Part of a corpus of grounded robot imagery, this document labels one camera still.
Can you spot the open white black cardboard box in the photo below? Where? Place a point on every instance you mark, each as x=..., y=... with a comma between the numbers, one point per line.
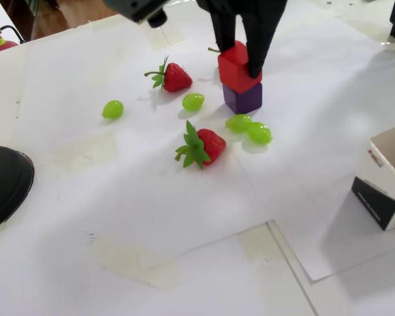
x=375, y=200

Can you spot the red fire extinguisher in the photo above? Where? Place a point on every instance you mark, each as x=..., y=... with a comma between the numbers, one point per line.
x=3, y=47

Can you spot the red wooden cube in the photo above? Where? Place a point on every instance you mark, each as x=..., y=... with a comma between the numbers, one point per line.
x=233, y=70

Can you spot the black round dome object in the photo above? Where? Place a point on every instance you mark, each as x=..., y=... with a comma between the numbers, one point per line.
x=6, y=184

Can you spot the purple wooden cube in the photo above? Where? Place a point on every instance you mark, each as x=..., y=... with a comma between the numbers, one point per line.
x=243, y=100

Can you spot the red plastic strawberry green leaves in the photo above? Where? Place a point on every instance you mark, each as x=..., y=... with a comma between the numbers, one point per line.
x=210, y=145
x=213, y=50
x=176, y=77

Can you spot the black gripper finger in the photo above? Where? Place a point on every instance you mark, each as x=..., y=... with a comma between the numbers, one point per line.
x=224, y=29
x=261, y=39

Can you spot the green plastic grape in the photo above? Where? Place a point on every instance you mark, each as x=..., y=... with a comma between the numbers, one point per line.
x=113, y=109
x=193, y=102
x=238, y=122
x=259, y=132

